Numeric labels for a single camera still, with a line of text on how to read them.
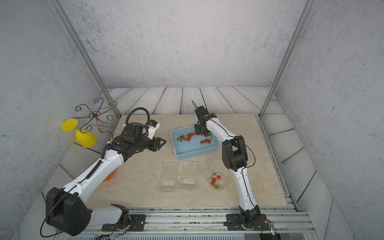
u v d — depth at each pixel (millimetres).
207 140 1046
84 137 785
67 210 392
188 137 1071
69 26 758
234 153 600
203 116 773
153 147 713
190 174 895
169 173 915
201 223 741
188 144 1042
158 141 737
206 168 922
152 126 712
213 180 859
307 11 714
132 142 614
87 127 725
